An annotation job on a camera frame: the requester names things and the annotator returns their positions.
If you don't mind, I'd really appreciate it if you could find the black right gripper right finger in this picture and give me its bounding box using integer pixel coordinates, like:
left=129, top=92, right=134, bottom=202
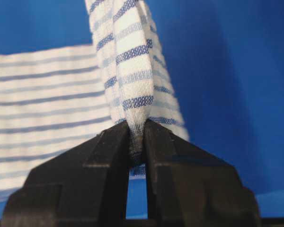
left=144, top=120, right=261, bottom=227

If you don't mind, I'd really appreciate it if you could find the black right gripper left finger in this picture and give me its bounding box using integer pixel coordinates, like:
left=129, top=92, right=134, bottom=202
left=0, top=122, right=129, bottom=227

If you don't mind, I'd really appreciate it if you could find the blue white striped towel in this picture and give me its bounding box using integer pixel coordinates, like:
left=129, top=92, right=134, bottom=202
left=0, top=0, right=189, bottom=202

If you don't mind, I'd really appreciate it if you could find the blue table cloth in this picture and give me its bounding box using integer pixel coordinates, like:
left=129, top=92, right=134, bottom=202
left=0, top=0, right=284, bottom=218

